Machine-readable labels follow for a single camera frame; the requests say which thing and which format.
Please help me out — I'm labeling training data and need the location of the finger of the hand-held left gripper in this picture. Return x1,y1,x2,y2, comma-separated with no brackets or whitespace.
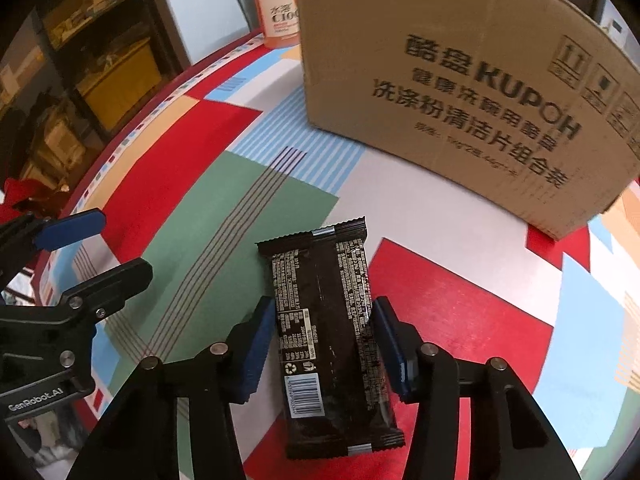
0,208,107,286
0,258,154,357

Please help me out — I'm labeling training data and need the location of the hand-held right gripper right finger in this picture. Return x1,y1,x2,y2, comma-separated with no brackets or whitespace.
372,296,581,480

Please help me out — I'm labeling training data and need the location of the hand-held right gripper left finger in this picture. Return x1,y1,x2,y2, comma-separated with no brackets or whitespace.
65,296,277,480

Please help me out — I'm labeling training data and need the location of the dark brown snack packet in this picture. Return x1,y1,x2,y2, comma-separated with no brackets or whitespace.
256,215,406,460

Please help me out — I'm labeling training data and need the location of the brown cardboard box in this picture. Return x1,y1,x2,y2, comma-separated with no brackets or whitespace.
294,0,640,241

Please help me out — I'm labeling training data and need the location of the red cloth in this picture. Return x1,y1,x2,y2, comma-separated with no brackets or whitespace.
0,177,69,217

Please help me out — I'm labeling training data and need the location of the colourful patchwork tablecloth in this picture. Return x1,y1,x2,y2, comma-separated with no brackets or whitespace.
37,30,640,480

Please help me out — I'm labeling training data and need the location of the dark wooden shelf unit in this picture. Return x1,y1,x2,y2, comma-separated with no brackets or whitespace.
0,0,192,193

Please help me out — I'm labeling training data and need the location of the white sideboard cabinet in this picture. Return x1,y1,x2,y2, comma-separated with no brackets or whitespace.
161,0,261,68

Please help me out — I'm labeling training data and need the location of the dark grey chair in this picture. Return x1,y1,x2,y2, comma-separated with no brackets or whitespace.
233,0,262,34

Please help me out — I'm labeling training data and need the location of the orange drink bottle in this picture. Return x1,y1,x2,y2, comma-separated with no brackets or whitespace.
251,0,302,51

